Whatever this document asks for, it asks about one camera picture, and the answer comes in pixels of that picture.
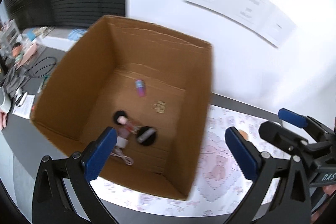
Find orange makeup sponge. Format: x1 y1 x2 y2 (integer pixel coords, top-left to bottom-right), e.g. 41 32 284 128
239 130 248 140

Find white usb cable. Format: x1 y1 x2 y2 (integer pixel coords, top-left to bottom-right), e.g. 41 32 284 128
110 147 134 166

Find pink clear bottle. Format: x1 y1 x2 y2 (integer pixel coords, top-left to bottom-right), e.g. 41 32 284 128
118 120 141 139

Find small black powder puff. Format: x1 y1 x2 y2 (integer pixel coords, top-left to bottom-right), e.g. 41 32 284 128
113 110 129 126

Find yellow binder clip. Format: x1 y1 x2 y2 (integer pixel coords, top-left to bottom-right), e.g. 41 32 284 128
153 101 166 114

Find purple blue tube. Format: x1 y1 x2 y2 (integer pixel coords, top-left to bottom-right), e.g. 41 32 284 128
135 80 146 97

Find person right hand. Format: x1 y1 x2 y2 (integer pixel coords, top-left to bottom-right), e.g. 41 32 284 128
322 184 336 196

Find white patterned desk mat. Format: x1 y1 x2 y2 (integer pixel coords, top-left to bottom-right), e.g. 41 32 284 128
97 104 287 217

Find brown cardboard box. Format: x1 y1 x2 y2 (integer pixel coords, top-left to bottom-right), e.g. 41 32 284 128
31 15 213 200

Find cluttered side desk items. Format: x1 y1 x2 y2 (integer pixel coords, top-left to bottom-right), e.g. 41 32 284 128
0 20 87 130

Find white wall socket panel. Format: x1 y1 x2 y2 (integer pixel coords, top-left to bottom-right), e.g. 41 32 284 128
185 0 294 48

